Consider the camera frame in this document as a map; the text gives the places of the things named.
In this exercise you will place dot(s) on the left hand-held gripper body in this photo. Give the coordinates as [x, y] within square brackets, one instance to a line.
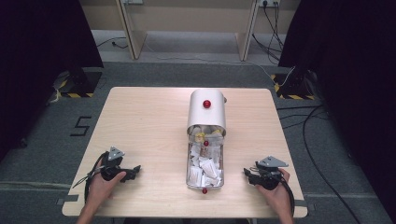
[109, 169]

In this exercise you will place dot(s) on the person's left hand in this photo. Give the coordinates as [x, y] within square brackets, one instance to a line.
[101, 188]

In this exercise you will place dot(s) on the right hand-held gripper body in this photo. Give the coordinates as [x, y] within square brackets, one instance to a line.
[268, 175]

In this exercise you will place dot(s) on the white wall socket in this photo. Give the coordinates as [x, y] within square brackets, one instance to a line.
[269, 2]

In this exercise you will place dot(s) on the yellow packets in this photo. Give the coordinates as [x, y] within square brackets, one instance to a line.
[200, 136]

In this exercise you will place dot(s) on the light wooden desk frame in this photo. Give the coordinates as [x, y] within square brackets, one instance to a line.
[134, 34]

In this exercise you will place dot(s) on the clear drawer with red knobs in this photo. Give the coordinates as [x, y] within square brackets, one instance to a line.
[219, 161]

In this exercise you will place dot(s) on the black stand base striped tape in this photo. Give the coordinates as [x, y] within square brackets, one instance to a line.
[295, 88]
[79, 84]

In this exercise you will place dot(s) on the dark curtain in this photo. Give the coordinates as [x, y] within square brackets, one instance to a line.
[351, 62]
[37, 56]

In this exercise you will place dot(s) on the pile of white packets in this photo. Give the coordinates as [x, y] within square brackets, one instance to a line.
[205, 171]

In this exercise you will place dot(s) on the person's right hand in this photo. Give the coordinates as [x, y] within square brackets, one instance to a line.
[277, 197]

